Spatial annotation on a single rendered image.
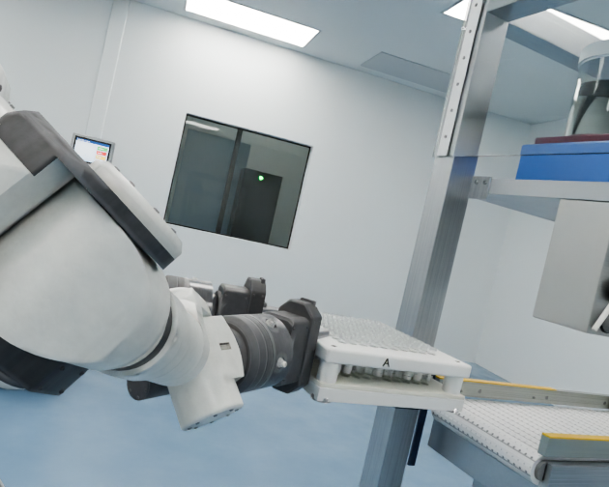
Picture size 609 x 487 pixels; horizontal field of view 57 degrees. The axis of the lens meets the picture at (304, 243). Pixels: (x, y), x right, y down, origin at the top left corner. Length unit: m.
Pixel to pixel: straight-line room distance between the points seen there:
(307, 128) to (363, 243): 1.39
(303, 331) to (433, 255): 0.48
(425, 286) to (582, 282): 0.31
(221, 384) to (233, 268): 5.35
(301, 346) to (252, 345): 0.12
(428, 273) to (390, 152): 5.24
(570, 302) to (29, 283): 0.80
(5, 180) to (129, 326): 0.10
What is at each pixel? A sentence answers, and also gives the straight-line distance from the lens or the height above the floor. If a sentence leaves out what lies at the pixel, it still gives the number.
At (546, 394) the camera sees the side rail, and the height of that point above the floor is 0.91.
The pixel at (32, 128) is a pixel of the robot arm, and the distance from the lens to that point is 0.35.
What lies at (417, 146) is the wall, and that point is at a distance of 6.47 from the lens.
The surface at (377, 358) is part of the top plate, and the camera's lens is 0.77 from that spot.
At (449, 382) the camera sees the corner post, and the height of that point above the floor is 0.98.
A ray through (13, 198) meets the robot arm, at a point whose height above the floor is 1.14.
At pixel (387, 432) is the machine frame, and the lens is 1.18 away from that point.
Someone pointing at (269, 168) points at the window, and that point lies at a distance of 6.02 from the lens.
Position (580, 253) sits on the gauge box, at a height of 1.21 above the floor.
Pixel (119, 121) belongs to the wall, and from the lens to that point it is 5.85.
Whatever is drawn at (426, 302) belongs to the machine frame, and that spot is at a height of 1.06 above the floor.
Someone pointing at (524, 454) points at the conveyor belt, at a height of 0.87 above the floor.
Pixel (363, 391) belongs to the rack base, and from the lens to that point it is 0.78.
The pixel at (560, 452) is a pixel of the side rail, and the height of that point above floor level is 0.90.
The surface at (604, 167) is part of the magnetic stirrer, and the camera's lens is 1.02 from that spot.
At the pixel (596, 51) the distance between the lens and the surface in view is 0.98.
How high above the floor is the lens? 1.16
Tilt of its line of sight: 2 degrees down
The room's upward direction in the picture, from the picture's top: 13 degrees clockwise
